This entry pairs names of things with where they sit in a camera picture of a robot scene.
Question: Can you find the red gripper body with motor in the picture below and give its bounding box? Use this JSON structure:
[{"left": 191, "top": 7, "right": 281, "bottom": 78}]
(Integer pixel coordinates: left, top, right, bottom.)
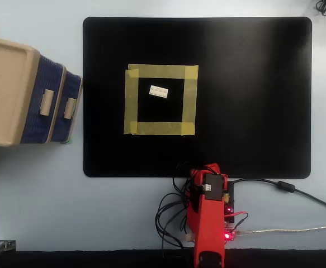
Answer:
[{"left": 190, "top": 163, "right": 222, "bottom": 187}]

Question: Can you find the white toy brick cube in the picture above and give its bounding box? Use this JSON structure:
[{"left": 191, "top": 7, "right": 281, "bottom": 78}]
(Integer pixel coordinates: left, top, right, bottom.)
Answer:
[{"left": 148, "top": 84, "right": 169, "bottom": 99}]

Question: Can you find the beige drawer handle with tape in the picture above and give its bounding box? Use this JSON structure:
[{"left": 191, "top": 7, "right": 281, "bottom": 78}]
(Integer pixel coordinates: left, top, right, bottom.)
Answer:
[{"left": 64, "top": 97, "right": 78, "bottom": 120}]

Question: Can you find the blue drawer with taped handle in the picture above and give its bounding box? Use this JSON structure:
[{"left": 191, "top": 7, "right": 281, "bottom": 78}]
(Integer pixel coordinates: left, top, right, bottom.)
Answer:
[{"left": 50, "top": 71, "right": 82, "bottom": 143}]

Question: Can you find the beige plastic drawer cabinet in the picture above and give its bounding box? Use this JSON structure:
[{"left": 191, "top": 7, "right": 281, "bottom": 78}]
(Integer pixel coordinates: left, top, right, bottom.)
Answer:
[{"left": 0, "top": 35, "right": 84, "bottom": 148}]

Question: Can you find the yellow masking tape strip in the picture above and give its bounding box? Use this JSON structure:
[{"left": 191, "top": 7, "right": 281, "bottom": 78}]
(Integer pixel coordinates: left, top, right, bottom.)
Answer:
[
  {"left": 181, "top": 64, "right": 199, "bottom": 136},
  {"left": 130, "top": 122, "right": 196, "bottom": 136},
  {"left": 124, "top": 69, "right": 139, "bottom": 135},
  {"left": 128, "top": 64, "right": 199, "bottom": 79}
]

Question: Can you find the small controller board with LEDs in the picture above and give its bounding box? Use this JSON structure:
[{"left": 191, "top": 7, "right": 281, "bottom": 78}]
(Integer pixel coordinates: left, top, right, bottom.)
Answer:
[{"left": 224, "top": 223, "right": 238, "bottom": 242}]

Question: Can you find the black rectangular mat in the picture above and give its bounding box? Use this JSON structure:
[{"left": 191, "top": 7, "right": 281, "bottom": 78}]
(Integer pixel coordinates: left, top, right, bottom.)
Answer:
[{"left": 82, "top": 16, "right": 313, "bottom": 179}]

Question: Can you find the black servo cable bundle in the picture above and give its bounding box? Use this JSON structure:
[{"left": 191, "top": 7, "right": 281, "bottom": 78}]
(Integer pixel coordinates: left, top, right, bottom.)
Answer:
[{"left": 154, "top": 161, "right": 197, "bottom": 252}]

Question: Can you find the thin red wire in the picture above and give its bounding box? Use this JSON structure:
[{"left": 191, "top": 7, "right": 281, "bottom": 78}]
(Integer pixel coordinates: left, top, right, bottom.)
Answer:
[{"left": 224, "top": 212, "right": 249, "bottom": 224}]

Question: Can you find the black power cable with ferrite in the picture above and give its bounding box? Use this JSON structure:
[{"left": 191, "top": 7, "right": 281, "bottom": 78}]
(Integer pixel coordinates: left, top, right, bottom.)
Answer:
[{"left": 228, "top": 178, "right": 326, "bottom": 216}]

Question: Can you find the silver USB cable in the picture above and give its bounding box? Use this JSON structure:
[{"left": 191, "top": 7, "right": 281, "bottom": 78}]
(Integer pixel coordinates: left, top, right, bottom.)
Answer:
[{"left": 237, "top": 224, "right": 326, "bottom": 236}]

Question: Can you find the plain beige drawer handle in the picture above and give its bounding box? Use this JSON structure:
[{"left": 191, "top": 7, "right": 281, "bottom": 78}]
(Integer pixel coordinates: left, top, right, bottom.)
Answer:
[{"left": 39, "top": 89, "right": 55, "bottom": 116}]

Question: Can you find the blue drawer with plain handle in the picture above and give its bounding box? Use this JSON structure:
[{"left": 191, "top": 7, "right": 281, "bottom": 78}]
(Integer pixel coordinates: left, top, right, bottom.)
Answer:
[{"left": 20, "top": 54, "right": 65, "bottom": 145}]

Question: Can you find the aluminium frame profile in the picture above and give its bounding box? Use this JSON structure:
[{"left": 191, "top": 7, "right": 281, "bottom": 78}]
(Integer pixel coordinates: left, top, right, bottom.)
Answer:
[{"left": 0, "top": 239, "right": 17, "bottom": 261}]

